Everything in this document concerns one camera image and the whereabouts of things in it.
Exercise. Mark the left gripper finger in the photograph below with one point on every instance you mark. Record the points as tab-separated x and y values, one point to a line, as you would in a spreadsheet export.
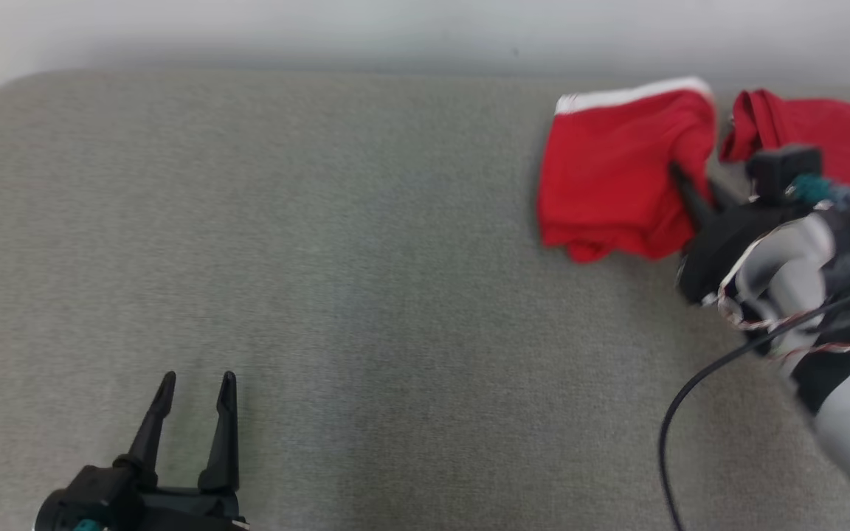
226	442
156	431

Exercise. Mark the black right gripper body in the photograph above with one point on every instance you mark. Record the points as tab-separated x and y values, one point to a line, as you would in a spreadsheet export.
727	247

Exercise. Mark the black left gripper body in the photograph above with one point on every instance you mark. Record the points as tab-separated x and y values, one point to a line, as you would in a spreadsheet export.
189	512

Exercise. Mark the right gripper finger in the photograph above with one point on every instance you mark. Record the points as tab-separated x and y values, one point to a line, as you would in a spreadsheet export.
694	199
726	196

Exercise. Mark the red basketball shorts white hem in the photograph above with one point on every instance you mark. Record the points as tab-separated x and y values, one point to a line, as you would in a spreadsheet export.
609	177

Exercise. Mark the red white basketball jersey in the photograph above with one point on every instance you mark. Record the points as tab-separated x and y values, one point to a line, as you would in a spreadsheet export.
838	133

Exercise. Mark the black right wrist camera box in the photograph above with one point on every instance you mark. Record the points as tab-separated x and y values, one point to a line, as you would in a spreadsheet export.
783	171

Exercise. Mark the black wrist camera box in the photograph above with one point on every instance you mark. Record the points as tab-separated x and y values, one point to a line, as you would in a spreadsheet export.
783	171
93	498

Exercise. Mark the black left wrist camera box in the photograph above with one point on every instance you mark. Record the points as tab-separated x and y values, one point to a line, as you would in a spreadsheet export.
93	498

